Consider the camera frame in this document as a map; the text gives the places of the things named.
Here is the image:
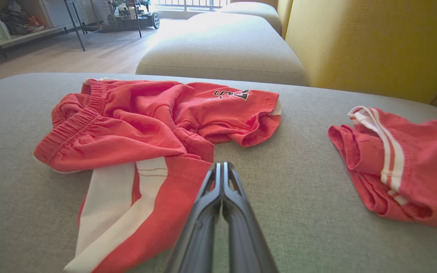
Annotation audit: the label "grey balcony railing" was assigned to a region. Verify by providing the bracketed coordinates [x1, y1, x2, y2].
[154, 0, 230, 11]

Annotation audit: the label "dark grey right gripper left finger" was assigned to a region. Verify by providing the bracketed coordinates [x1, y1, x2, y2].
[164, 162, 223, 273]

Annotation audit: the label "yellow sofa back cushion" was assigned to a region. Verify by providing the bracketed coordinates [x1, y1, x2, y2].
[277, 0, 437, 105]

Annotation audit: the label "red white jersey shirt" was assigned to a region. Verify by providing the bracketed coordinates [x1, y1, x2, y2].
[328, 106, 437, 229]

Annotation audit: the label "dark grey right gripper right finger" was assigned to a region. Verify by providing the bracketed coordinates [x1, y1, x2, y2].
[222, 162, 280, 273]

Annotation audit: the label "red shorts with white stripes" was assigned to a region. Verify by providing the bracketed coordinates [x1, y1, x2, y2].
[33, 78, 282, 273]

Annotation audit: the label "wheeled robot cart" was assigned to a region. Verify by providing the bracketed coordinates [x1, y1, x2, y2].
[101, 0, 161, 33]

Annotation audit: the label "table with black legs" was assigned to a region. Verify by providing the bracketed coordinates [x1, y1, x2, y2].
[64, 0, 143, 52]

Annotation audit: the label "small beige sofa seat cushion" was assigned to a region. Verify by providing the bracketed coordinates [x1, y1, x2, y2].
[217, 1, 283, 35]

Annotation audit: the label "beige sofa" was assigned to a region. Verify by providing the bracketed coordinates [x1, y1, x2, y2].
[0, 73, 437, 273]

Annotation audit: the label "dark cable clutter pile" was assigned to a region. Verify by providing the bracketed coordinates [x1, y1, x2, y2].
[0, 0, 46, 36]

